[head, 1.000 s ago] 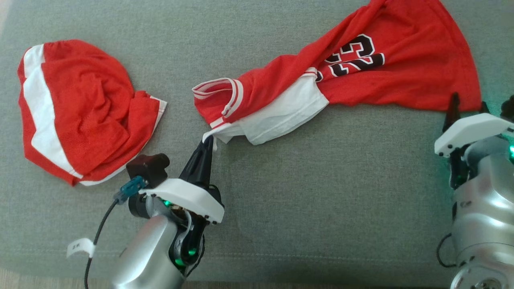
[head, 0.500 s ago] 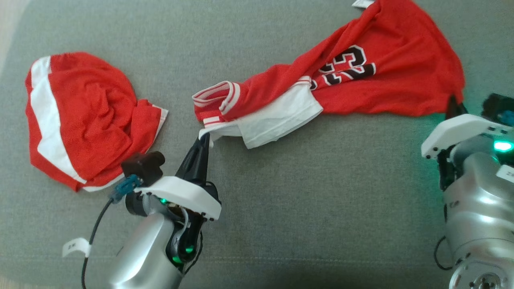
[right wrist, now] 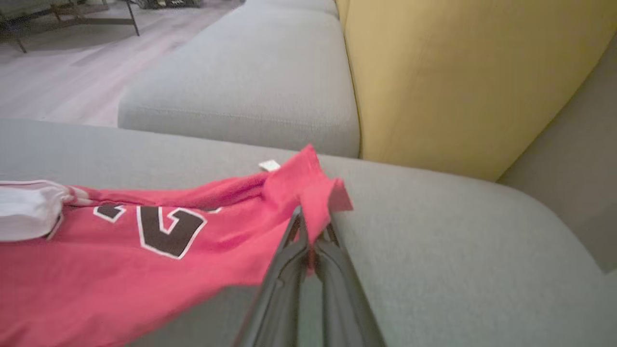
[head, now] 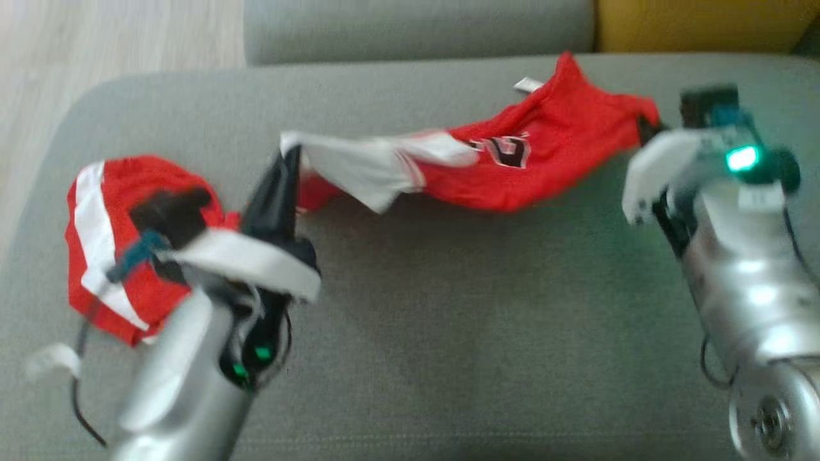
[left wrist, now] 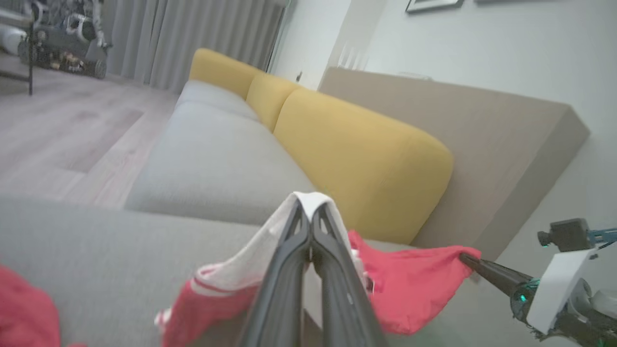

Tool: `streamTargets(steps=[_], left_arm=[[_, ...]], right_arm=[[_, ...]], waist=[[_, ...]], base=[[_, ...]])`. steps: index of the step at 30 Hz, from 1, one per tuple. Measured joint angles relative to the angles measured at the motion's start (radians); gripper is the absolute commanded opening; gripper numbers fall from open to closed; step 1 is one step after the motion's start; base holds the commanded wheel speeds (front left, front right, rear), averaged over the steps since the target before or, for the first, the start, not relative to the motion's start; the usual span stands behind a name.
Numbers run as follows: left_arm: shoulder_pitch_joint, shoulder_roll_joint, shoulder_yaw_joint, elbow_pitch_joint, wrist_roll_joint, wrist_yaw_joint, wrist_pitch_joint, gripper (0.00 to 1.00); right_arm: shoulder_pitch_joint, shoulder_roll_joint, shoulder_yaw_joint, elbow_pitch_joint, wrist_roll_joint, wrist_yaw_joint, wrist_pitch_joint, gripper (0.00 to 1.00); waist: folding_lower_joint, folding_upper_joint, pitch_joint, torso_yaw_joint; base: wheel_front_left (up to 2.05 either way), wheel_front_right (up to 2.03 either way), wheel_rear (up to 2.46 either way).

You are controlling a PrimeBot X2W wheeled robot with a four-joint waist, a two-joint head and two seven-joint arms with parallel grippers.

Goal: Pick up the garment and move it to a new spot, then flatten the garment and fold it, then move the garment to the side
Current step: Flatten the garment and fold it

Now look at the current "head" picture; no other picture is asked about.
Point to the red jersey with number print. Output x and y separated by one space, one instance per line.
544 153

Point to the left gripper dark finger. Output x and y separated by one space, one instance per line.
272 205

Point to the teal right camera connector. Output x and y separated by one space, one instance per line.
730 118

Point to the large grey sofa seat cushion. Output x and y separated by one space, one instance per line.
480 320

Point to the teal left camera connector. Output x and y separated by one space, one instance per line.
138 253

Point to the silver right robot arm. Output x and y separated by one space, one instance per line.
756 307

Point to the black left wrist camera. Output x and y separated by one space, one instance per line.
170 214

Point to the medium grey sofa seat cushion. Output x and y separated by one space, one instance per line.
416 29

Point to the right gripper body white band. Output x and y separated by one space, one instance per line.
666 166

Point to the teal camera connector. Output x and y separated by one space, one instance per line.
730 118
138 253

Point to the yellow sofa backrest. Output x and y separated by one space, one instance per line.
692 25

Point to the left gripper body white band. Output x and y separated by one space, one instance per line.
256 266

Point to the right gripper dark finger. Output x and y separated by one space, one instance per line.
648 131

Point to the red shorts with white stripe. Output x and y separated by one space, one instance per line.
141 301

